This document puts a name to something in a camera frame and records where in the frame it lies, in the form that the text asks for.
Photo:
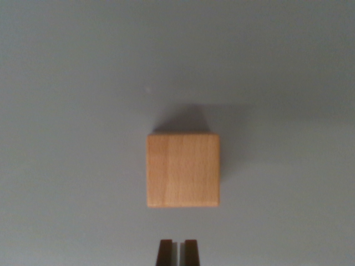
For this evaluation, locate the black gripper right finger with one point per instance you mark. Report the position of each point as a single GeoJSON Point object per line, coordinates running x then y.
{"type": "Point", "coordinates": [191, 255]}

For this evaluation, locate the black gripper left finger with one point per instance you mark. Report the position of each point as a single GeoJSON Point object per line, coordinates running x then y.
{"type": "Point", "coordinates": [166, 255]}

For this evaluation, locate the light wooden cube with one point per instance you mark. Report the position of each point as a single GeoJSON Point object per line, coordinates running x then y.
{"type": "Point", "coordinates": [183, 170]}

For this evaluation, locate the grey plastic tray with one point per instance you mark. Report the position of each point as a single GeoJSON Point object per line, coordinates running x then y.
{"type": "Point", "coordinates": [69, 110]}

